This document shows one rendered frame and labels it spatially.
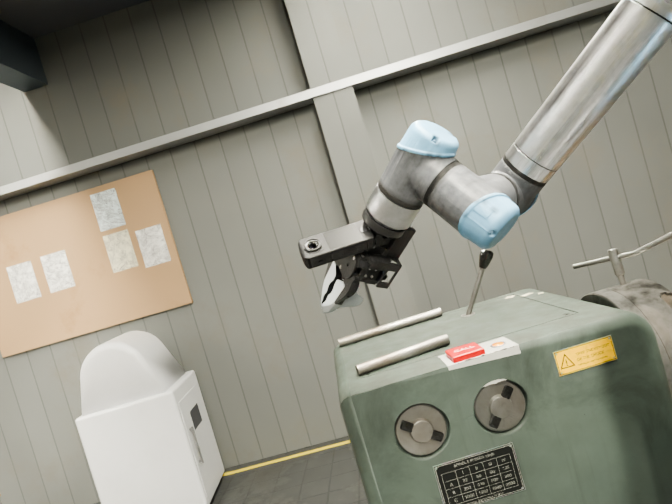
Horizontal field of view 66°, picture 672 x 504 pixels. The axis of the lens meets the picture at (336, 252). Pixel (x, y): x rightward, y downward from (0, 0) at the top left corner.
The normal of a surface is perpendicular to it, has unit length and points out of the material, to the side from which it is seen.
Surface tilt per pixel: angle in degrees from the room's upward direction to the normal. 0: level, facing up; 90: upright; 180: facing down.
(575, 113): 106
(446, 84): 90
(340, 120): 90
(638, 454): 90
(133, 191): 90
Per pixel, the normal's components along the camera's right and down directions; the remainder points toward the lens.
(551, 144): -0.33, 0.44
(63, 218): -0.05, 0.05
